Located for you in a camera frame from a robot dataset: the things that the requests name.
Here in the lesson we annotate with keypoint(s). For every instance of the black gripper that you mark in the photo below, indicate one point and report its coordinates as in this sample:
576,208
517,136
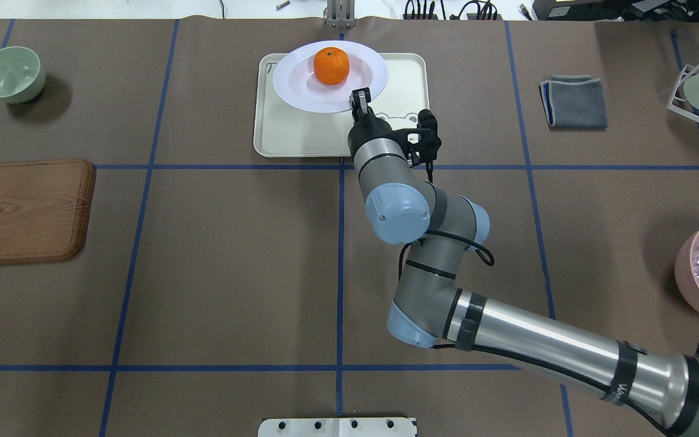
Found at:
366,128

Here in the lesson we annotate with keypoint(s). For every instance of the orange fruit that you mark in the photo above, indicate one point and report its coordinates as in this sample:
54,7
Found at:
331,66

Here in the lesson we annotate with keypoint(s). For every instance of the white round plate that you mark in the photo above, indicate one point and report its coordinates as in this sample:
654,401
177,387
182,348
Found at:
296,82

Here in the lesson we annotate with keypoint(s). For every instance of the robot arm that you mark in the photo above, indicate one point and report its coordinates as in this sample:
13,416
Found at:
439,228

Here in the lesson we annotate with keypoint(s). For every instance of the cream bear serving tray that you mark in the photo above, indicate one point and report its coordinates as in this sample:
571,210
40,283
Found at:
283,131

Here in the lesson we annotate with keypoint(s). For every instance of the grey folded cloth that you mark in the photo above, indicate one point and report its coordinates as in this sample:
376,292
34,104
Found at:
574,102

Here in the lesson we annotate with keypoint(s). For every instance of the wooden cutting board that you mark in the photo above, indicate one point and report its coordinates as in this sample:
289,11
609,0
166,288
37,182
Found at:
44,209

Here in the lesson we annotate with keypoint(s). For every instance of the green ceramic bowl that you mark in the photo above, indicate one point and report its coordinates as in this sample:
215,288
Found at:
22,75

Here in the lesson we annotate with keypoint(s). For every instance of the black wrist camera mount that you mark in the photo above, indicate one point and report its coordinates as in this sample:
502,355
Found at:
420,145

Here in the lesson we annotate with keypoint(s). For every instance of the aluminium frame post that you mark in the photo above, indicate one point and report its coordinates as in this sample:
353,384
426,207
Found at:
340,14

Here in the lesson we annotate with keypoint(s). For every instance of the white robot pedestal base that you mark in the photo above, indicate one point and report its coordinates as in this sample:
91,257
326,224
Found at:
362,426

